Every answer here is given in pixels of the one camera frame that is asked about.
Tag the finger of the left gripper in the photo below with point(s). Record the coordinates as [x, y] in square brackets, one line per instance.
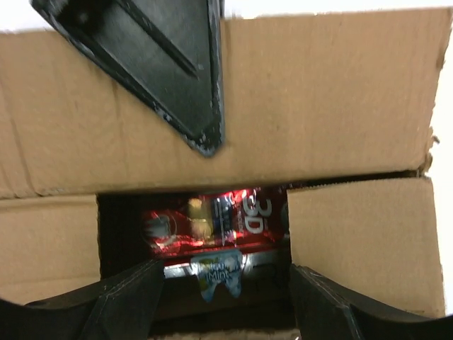
[166, 53]

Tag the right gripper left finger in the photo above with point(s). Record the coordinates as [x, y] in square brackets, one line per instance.
[119, 307]

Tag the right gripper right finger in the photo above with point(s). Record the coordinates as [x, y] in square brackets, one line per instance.
[325, 309]

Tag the brown cardboard express box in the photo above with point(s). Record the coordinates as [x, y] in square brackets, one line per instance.
[334, 108]

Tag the red toothpaste box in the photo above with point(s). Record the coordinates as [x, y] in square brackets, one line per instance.
[222, 239]

